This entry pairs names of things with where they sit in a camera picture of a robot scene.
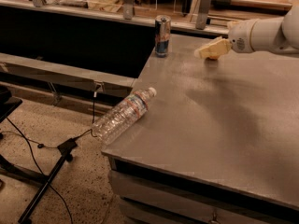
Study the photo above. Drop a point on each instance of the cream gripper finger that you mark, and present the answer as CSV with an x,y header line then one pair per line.
x,y
231,24
216,47

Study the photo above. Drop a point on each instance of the orange fruit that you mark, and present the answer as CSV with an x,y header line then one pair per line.
x,y
214,58

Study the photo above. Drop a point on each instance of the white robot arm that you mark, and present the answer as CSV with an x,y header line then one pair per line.
x,y
278,35

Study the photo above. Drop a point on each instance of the clear plastic water bottle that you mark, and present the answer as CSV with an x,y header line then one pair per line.
x,y
123,115

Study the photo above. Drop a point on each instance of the silver blue energy drink can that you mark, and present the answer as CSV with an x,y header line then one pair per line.
x,y
162,35

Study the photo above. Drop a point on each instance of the grey drawer front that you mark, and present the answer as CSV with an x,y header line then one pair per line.
x,y
154,203

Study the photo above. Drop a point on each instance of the black floor stand leg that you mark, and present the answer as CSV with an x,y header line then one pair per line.
x,y
65,149

